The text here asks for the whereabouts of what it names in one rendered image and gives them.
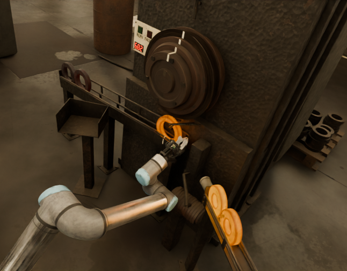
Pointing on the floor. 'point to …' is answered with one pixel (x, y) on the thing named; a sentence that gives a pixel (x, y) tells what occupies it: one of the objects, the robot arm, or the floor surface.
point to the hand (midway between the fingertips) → (186, 140)
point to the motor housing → (176, 219)
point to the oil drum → (113, 26)
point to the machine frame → (239, 86)
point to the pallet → (317, 138)
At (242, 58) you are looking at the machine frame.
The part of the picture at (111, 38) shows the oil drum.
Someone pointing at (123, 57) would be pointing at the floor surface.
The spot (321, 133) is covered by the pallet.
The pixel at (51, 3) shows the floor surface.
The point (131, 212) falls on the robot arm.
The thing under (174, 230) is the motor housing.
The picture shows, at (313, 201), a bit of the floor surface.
